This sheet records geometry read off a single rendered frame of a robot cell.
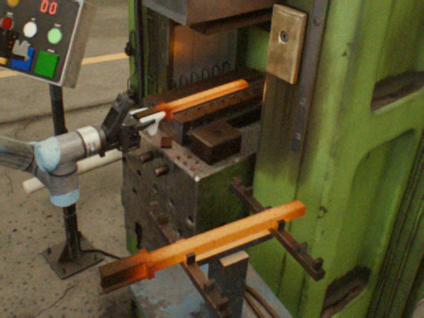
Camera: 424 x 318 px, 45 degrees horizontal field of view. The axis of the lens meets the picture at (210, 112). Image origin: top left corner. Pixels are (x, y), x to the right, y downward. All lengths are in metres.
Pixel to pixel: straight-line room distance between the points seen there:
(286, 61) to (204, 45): 0.55
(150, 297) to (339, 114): 0.61
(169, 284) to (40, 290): 1.11
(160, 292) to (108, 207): 1.42
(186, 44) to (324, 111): 0.61
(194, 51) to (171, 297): 0.80
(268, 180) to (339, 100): 0.36
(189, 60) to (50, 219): 1.26
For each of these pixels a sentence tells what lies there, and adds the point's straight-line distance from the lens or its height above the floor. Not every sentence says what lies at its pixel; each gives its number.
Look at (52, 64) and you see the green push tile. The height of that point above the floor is 1.02.
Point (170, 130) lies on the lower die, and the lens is 1.48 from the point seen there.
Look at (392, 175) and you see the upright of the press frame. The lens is 1.66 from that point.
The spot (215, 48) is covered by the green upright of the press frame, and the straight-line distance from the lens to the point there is 1.76.
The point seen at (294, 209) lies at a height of 1.01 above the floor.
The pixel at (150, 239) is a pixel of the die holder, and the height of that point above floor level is 0.54.
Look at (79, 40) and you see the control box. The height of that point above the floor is 1.08.
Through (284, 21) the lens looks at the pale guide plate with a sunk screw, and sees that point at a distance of 1.21.
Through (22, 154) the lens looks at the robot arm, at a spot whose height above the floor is 0.95.
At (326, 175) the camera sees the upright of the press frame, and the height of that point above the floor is 0.99.
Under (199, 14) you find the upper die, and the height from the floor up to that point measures 1.29.
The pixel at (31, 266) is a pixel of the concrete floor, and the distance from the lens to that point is 2.45.
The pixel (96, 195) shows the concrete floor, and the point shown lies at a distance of 2.75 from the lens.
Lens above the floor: 1.72
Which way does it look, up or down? 30 degrees down
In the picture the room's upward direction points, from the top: 4 degrees clockwise
